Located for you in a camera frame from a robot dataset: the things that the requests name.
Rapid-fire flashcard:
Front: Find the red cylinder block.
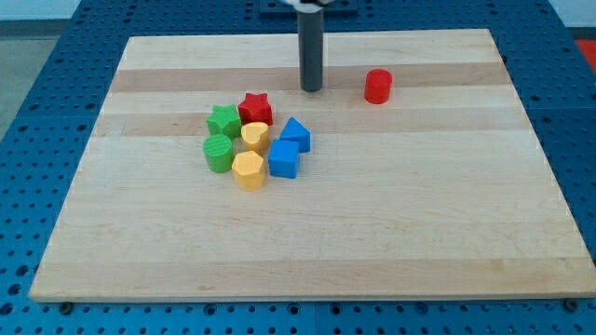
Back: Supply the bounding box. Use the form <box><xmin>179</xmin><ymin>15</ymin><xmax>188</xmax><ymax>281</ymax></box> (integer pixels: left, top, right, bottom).
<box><xmin>364</xmin><ymin>69</ymin><xmax>393</xmax><ymax>104</ymax></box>

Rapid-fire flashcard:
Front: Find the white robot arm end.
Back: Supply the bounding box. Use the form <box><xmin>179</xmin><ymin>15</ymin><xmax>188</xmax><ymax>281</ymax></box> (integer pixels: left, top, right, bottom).
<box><xmin>280</xmin><ymin>0</ymin><xmax>334</xmax><ymax>14</ymax></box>

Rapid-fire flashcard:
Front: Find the blue triangle block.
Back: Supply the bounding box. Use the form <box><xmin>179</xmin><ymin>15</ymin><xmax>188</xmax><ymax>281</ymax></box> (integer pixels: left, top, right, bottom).
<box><xmin>279</xmin><ymin>117</ymin><xmax>311</xmax><ymax>153</ymax></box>

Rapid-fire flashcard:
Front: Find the blue cube block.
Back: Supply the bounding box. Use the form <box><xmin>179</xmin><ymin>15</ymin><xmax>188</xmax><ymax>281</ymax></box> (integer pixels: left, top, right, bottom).
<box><xmin>268</xmin><ymin>140</ymin><xmax>300</xmax><ymax>179</ymax></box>

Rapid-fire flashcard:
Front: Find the yellow hexagon block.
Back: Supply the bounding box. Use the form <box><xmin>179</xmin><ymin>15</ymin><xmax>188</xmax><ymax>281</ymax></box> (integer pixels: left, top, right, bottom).
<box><xmin>232</xmin><ymin>151</ymin><xmax>266</xmax><ymax>191</ymax></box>

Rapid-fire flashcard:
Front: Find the yellow heart block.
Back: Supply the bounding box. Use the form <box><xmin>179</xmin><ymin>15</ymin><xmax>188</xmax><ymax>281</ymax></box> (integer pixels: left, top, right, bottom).
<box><xmin>240</xmin><ymin>122</ymin><xmax>270</xmax><ymax>154</ymax></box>

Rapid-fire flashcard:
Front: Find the red star block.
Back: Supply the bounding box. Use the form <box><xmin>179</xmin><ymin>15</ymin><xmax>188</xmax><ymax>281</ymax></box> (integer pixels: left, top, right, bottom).
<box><xmin>237</xmin><ymin>92</ymin><xmax>274</xmax><ymax>126</ymax></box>

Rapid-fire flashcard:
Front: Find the green cylinder block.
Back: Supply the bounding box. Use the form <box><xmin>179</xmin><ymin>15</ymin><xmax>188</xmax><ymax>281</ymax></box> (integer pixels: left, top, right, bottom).
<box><xmin>202</xmin><ymin>134</ymin><xmax>234</xmax><ymax>173</ymax></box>

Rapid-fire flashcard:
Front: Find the green star block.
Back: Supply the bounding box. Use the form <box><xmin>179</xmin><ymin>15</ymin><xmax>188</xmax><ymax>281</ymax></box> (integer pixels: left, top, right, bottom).
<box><xmin>207</xmin><ymin>105</ymin><xmax>242</xmax><ymax>140</ymax></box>

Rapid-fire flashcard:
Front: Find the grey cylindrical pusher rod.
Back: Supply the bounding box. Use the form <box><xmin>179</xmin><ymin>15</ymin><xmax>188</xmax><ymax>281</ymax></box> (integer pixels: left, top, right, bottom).
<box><xmin>296</xmin><ymin>7</ymin><xmax>324</xmax><ymax>92</ymax></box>

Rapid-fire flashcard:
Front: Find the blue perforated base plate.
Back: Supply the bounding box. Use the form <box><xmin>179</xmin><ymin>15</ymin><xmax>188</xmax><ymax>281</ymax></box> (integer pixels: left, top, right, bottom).
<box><xmin>1</xmin><ymin>1</ymin><xmax>595</xmax><ymax>334</ymax></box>

